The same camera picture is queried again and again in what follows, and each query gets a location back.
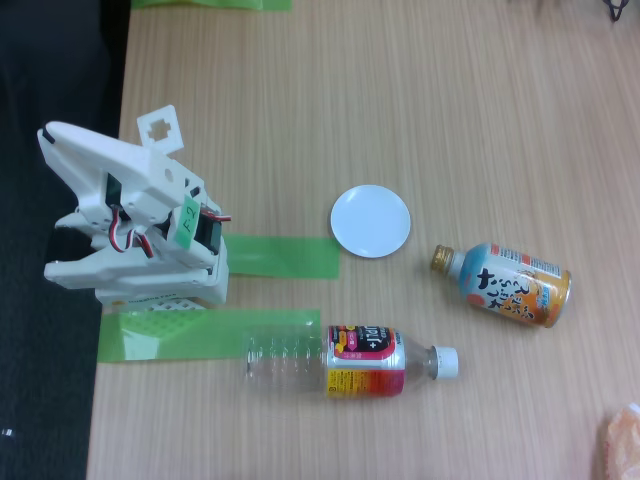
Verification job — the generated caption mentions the clear plastic bottle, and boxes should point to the clear plastic bottle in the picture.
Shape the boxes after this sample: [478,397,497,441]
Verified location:
[243,324,460,401]

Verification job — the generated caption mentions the orange blue aluminium bottle can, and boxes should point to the orange blue aluminium bottle can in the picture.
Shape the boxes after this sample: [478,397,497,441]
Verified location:
[430,242,573,330]

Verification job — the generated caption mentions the green paper label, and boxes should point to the green paper label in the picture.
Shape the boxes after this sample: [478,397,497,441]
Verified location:
[175,194,201,250]

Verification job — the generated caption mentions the short green tape strip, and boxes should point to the short green tape strip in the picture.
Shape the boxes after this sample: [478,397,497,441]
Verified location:
[222,233,341,281]

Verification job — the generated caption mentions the long green tape strip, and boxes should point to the long green tape strip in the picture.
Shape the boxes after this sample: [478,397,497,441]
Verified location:
[97,308,321,365]

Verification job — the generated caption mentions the green tape at table edge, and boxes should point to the green tape at table edge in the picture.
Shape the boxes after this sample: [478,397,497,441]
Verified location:
[130,0,292,12]

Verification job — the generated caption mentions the small white round plate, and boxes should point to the small white round plate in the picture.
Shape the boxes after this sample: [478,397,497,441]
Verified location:
[329,184,412,260]

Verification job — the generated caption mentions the black cable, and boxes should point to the black cable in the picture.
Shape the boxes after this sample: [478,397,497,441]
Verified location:
[602,0,631,24]

